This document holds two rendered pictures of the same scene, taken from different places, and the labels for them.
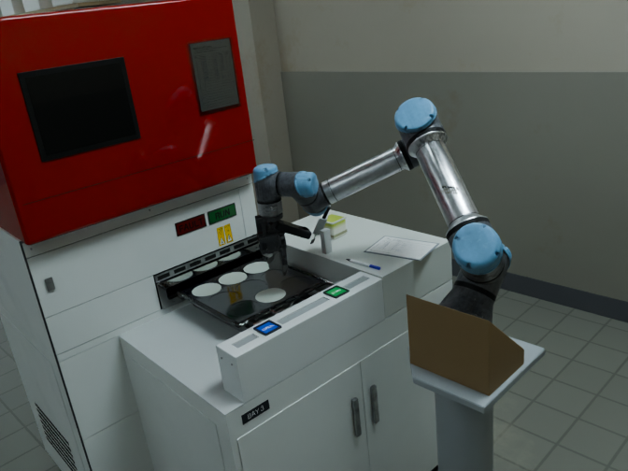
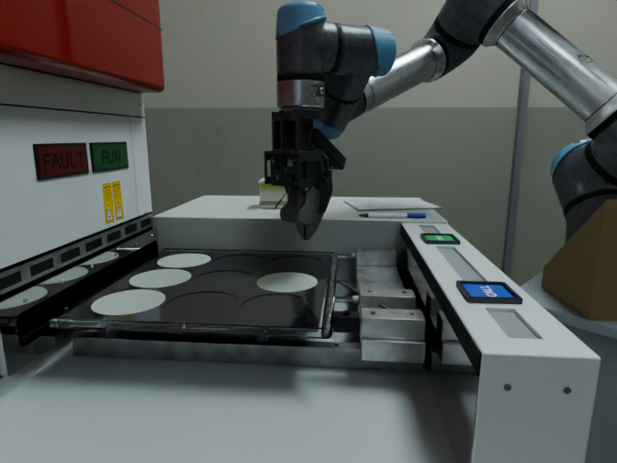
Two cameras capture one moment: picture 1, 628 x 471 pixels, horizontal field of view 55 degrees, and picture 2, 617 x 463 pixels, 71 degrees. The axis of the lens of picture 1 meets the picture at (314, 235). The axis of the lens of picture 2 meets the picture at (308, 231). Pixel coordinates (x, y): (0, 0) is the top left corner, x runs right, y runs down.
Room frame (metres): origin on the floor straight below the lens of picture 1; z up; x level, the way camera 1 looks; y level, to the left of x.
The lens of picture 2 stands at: (1.26, 0.63, 1.13)
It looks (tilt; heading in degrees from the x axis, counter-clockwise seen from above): 12 degrees down; 315
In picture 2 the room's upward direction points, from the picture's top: straight up
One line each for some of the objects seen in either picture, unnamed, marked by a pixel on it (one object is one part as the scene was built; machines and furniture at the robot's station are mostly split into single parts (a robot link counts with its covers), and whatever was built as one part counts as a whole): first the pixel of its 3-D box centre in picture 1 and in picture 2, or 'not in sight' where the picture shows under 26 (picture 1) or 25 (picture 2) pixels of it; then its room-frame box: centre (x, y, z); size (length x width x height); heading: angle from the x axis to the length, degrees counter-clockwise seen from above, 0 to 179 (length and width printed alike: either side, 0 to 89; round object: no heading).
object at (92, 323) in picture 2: (206, 308); (185, 327); (1.73, 0.37, 0.90); 0.37 x 0.01 x 0.01; 40
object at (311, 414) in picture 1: (306, 407); not in sight; (1.82, 0.10, 0.41); 0.96 x 0.64 x 0.82; 130
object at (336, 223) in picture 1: (333, 226); (275, 192); (2.06, -0.07, 1.00); 0.07 x 0.07 x 0.07; 43
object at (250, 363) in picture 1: (307, 331); (454, 307); (1.52, 0.05, 0.89); 0.55 x 0.09 x 0.14; 130
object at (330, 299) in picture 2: (285, 302); (331, 284); (1.71, 0.12, 0.90); 0.38 x 0.01 x 0.01; 130
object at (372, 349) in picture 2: not in sight; (381, 299); (1.65, 0.05, 0.87); 0.36 x 0.08 x 0.03; 130
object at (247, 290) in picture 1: (250, 287); (223, 281); (1.85, 0.23, 0.90); 0.34 x 0.34 x 0.01; 39
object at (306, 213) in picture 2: (278, 264); (307, 215); (1.75, 0.13, 1.01); 0.06 x 0.03 x 0.09; 99
